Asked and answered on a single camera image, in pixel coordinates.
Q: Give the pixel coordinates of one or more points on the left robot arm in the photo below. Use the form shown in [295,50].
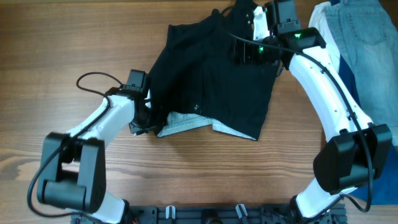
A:
[72,173]

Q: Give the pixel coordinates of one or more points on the black shorts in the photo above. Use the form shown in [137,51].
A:
[196,80]

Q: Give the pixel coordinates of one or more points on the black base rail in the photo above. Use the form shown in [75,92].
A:
[205,214]

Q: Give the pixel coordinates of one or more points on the light blue denim shorts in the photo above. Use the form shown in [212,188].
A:
[367,41]

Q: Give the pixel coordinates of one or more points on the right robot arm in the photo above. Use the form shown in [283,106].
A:
[356,149]

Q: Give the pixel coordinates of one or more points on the white shirt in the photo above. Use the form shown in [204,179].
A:
[318,21]

